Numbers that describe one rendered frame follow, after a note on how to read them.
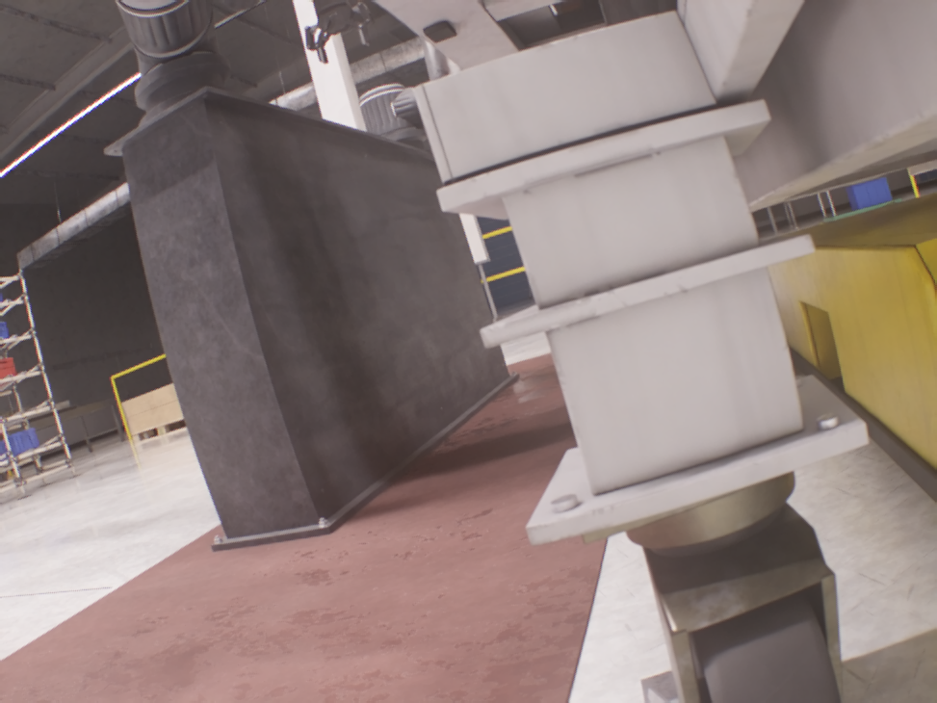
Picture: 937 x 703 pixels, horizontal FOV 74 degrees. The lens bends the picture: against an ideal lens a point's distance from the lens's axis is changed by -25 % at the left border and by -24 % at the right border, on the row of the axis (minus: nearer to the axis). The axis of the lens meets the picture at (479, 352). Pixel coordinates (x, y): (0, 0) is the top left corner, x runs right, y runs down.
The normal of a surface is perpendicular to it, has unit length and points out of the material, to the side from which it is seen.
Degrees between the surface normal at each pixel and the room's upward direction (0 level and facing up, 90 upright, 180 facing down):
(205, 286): 90
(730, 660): 34
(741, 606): 28
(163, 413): 90
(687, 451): 90
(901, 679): 0
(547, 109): 90
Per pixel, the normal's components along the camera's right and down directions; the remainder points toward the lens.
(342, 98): -0.23, 0.13
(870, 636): -0.29, -0.95
